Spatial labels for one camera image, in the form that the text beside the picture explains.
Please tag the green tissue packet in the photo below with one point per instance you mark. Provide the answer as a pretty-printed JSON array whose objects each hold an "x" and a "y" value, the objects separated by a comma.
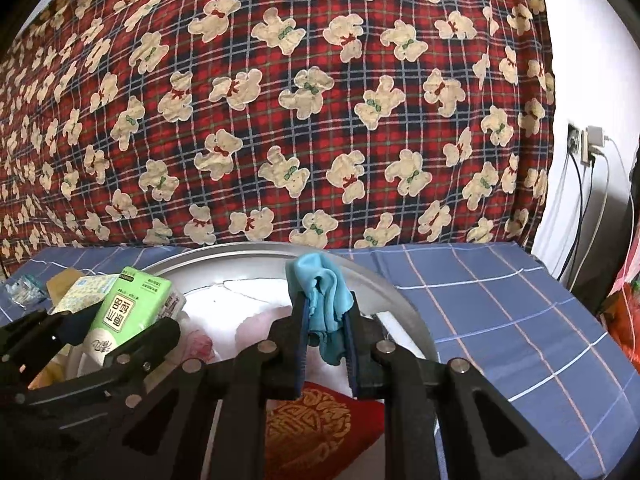
[{"x": 130, "y": 310}]

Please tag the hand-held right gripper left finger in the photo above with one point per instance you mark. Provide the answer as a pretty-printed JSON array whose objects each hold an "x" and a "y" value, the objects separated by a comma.
[{"x": 300, "y": 345}]

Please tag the blue cloth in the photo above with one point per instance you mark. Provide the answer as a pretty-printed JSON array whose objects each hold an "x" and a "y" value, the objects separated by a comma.
[{"x": 320, "y": 285}]

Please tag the red bear-print quilt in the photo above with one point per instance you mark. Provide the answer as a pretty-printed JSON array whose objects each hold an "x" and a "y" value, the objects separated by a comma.
[{"x": 300, "y": 110}]

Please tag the wall socket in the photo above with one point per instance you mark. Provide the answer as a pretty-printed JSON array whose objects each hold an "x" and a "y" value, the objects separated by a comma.
[{"x": 575, "y": 140}]

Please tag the patterned tissue pack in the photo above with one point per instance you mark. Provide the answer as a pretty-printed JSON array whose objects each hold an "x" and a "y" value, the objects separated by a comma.
[{"x": 85, "y": 290}]

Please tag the blue plaid bedsheet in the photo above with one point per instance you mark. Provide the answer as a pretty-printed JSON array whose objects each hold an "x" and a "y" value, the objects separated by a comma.
[{"x": 500, "y": 310}]

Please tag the clear plastic packets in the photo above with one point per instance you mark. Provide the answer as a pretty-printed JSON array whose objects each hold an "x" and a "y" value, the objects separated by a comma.
[{"x": 25, "y": 290}]

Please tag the white charger plug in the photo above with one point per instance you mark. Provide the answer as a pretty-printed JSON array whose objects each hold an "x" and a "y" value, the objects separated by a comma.
[{"x": 595, "y": 137}]

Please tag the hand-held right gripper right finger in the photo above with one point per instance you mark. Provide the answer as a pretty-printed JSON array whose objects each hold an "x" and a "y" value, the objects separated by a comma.
[{"x": 353, "y": 347}]

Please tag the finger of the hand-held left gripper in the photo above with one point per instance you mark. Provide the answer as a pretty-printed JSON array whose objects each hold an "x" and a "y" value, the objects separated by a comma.
[
  {"x": 35, "y": 335},
  {"x": 145, "y": 355}
]

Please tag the round metal basin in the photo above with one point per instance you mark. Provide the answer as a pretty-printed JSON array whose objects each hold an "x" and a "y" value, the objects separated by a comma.
[{"x": 390, "y": 290}]

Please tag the red cushion gold embroidery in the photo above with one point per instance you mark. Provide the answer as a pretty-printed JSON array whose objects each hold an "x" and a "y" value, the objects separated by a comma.
[{"x": 320, "y": 435}]

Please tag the pink-edged white cloth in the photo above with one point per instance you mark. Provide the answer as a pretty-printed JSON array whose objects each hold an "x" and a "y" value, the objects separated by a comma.
[{"x": 199, "y": 346}]

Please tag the colourful cloth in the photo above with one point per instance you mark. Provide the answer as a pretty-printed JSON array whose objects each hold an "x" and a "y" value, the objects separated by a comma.
[{"x": 627, "y": 320}]

